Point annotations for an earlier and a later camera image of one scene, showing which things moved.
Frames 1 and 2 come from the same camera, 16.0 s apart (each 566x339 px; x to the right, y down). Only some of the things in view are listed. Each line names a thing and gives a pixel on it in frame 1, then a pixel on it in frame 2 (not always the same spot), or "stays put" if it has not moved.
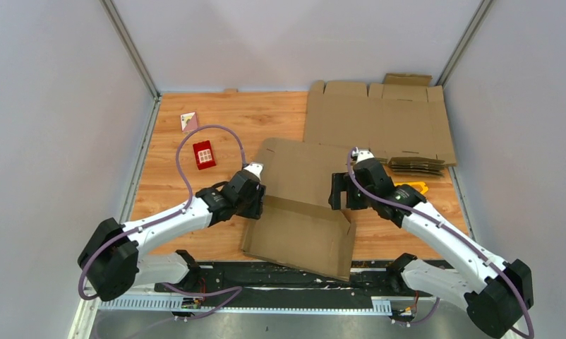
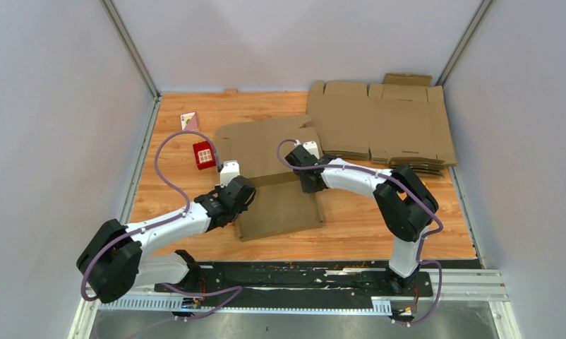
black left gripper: x=256 y=210 stays put
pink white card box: x=189 y=121 stays put
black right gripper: x=342 y=182 → x=308 y=188
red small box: x=204 y=155 stays put
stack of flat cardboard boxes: x=403 y=121 stays put
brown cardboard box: x=298 y=227 → x=280 y=205
